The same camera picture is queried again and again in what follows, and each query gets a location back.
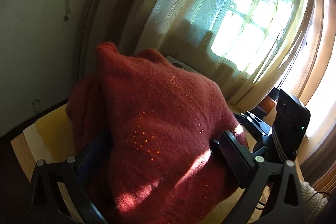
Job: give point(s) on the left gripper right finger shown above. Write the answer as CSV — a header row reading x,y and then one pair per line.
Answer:
x,y
253,174

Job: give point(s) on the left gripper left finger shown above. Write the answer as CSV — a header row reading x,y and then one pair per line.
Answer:
x,y
59,190

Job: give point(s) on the red knit sweater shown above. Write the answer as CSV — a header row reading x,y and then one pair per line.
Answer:
x,y
150,125

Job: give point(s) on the cream knit sleeve forearm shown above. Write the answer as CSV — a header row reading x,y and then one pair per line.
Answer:
x,y
314,202

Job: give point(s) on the black speaker box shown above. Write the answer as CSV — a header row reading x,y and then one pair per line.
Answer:
x,y
267,104

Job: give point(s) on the carved wooden cabinet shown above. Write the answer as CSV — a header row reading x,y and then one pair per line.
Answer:
x,y
316,167

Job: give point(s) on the yellow paw print blanket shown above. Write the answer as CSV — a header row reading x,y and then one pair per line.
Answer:
x,y
54,141

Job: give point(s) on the ribbed peach curtain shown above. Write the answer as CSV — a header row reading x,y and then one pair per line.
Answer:
x,y
316,51

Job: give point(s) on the white power strip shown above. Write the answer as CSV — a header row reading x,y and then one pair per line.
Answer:
x,y
177,63

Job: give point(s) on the beige patterned curtain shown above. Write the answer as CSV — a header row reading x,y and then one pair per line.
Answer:
x,y
245,46

